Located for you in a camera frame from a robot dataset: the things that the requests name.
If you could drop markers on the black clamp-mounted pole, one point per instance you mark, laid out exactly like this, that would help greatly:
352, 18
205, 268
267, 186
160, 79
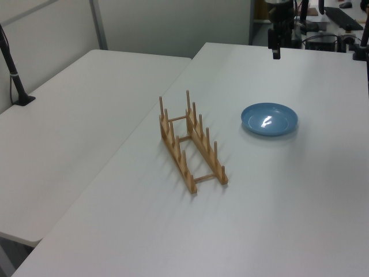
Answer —
363, 40

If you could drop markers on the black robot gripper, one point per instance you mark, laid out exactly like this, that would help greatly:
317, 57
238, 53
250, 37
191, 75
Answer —
279, 13

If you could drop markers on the grey partition frame post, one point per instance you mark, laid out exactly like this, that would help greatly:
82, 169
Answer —
98, 26

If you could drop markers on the black computer keyboard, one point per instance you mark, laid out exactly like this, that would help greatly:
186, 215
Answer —
343, 17

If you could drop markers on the black electronics box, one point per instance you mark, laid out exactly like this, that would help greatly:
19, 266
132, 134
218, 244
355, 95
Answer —
320, 43

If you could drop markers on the wooden plate rack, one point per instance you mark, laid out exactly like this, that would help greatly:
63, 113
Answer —
176, 150

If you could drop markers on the blue round plate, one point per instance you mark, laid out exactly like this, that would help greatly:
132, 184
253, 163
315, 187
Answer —
268, 121

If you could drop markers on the black camera pole with clamp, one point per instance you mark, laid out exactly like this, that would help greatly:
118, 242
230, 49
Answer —
14, 78

